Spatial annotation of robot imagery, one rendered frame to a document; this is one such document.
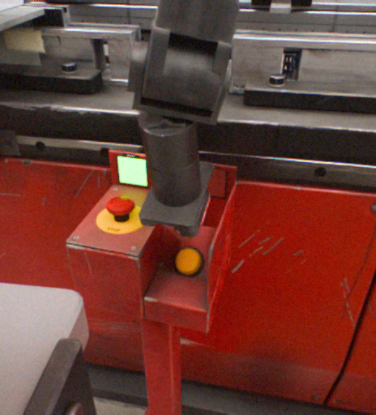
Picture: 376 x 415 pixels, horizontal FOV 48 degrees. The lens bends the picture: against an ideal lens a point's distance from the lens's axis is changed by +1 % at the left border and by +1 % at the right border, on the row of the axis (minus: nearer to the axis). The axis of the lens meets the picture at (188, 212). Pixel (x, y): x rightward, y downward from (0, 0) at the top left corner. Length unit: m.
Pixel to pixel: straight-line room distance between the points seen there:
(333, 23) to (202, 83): 0.68
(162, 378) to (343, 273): 0.38
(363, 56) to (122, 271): 0.51
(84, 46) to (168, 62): 0.48
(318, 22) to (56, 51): 0.54
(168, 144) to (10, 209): 0.56
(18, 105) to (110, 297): 0.37
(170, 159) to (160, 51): 0.11
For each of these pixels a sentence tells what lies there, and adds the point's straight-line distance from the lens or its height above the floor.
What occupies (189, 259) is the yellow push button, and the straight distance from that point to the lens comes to 0.61.
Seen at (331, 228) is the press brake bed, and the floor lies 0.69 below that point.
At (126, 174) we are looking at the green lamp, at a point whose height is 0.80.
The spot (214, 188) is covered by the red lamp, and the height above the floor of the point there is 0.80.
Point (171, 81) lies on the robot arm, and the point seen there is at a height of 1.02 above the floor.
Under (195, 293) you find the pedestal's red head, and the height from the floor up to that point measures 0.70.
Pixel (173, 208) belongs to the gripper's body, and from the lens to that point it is 0.47.
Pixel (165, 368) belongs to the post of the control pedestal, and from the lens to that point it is 0.79.
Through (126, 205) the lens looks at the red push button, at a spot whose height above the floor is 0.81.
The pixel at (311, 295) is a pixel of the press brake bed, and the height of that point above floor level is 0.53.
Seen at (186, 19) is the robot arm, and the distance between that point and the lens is 0.36.
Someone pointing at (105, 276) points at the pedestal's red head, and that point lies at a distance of 0.59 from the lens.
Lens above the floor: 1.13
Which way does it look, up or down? 35 degrees down
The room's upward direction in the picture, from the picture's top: straight up
